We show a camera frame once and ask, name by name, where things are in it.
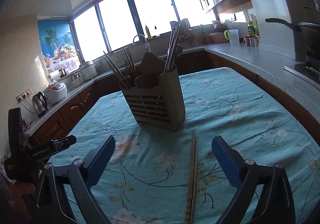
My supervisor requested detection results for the chrome kitchen faucet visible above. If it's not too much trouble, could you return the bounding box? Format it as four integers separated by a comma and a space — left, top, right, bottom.
132, 33, 151, 52

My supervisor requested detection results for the steel electric kettle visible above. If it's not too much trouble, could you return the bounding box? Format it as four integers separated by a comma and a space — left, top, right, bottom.
32, 92, 48, 118

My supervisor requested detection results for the white red rice cooker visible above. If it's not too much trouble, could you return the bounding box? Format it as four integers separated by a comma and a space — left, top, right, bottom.
44, 82, 68, 106

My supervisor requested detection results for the teal floral tablecloth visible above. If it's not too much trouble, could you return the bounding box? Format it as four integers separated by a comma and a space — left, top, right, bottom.
50, 68, 319, 223

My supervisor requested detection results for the white round cooker pot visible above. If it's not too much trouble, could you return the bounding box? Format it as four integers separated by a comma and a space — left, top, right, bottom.
79, 61, 98, 82

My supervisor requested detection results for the fruit poster window blind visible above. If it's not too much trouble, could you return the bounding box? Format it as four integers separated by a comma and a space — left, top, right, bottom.
37, 19, 80, 73

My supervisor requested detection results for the brown wooden utensil holder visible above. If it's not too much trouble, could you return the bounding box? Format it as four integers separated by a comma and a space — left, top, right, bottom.
120, 52, 185, 131

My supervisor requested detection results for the gas stove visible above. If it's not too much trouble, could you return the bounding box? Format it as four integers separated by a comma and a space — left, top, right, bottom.
284, 51, 319, 89

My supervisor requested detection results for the yellow bottle on windowsill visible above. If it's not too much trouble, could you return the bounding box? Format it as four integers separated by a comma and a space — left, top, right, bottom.
145, 25, 153, 39

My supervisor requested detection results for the green yellow bottle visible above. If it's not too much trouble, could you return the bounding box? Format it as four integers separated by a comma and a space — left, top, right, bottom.
247, 20, 256, 37

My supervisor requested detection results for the pink plastic basin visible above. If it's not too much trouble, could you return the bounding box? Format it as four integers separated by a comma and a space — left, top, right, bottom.
209, 23, 228, 43

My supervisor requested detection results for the dish drying rack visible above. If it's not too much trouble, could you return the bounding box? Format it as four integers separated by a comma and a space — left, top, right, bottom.
177, 18, 197, 47

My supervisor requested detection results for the black wok with handle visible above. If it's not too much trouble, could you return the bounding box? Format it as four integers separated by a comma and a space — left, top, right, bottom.
265, 18, 319, 67

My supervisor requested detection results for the white jug green handle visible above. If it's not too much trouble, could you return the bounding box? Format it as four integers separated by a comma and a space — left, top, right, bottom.
224, 29, 240, 45

